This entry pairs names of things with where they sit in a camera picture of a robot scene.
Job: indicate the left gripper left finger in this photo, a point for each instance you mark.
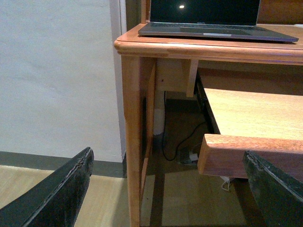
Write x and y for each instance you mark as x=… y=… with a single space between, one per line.
x=55 y=201

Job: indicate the white power adapter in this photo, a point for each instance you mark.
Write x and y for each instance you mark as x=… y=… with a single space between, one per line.
x=226 y=182

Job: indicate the wooden desk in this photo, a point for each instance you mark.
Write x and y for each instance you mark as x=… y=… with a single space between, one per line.
x=150 y=64

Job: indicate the wooden keyboard tray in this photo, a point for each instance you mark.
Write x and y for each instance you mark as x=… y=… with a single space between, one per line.
x=269 y=124

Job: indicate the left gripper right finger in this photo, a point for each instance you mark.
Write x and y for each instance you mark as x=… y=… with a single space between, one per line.
x=278 y=195

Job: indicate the white pipe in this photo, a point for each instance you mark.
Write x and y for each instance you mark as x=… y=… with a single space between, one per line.
x=159 y=112

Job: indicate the grey laptop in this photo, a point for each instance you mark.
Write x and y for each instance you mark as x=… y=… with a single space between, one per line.
x=230 y=19

